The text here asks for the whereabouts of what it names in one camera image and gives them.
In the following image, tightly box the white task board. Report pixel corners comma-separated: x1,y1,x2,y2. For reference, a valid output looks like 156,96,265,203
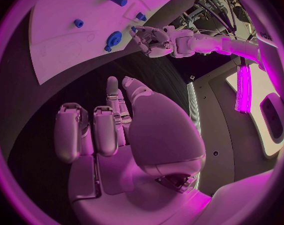
28,0,183,86

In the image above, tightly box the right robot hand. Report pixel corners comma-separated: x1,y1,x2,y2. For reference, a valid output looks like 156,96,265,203
53,75,213,225

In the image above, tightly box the blue plug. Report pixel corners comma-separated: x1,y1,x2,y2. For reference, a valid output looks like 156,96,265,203
135,12,148,22

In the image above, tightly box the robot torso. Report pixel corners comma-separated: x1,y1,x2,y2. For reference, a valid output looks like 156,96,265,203
185,58,284,198

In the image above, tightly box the blue gear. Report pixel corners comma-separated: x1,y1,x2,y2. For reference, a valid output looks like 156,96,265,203
105,30,123,47

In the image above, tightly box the white cable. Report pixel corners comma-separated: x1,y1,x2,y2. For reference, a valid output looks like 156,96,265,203
195,29,259,42

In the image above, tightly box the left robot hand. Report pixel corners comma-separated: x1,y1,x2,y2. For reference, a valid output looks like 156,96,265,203
128,25,175,59

